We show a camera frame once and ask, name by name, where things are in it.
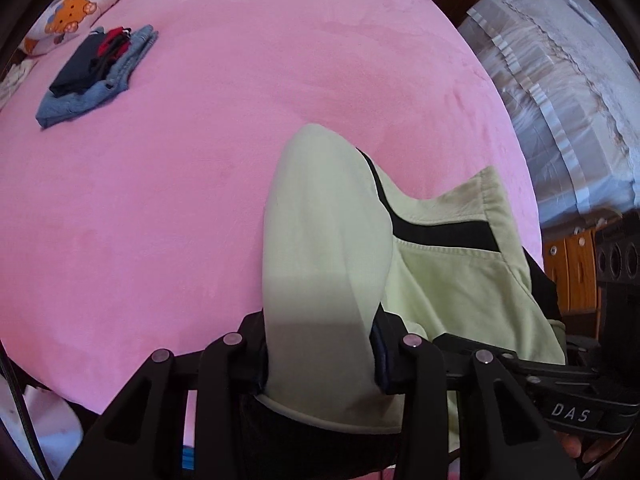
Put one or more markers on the rolled cartoon bear quilt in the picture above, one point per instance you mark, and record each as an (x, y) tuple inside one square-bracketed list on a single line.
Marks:
[(80, 10)]

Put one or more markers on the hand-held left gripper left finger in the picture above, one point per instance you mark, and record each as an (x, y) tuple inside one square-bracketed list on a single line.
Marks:
[(250, 360)]

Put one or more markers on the person's right hand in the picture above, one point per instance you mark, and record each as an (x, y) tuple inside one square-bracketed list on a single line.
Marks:
[(585, 445)]

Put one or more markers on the folded red garment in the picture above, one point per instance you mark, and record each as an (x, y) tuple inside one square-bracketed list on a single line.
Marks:
[(112, 42)]

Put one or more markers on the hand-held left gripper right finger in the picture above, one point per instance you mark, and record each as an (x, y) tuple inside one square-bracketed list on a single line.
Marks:
[(387, 360)]

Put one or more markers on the white floral table cover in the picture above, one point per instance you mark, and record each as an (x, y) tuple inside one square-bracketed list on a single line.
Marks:
[(55, 430)]

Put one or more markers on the green and black hooded jacket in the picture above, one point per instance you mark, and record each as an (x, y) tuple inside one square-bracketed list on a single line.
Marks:
[(325, 260)]

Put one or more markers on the pink bed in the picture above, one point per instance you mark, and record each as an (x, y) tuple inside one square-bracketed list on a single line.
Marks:
[(200, 160)]

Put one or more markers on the black speaker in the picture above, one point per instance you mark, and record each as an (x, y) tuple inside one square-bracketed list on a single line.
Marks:
[(617, 255)]

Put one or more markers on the folded pile of clothes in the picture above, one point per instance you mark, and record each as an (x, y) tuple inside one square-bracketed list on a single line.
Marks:
[(70, 109)]

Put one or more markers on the crumpled grey-white cloth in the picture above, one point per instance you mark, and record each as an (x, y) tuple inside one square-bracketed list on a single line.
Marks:
[(15, 80)]

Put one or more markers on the wooden drawer cabinet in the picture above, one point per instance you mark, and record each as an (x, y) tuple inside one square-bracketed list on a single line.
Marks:
[(565, 270)]

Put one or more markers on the folded navy garment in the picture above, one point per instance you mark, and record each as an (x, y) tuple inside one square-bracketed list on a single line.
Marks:
[(75, 72)]

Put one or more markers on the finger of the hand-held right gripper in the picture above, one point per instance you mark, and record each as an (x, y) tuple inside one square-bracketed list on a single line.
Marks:
[(545, 369)]

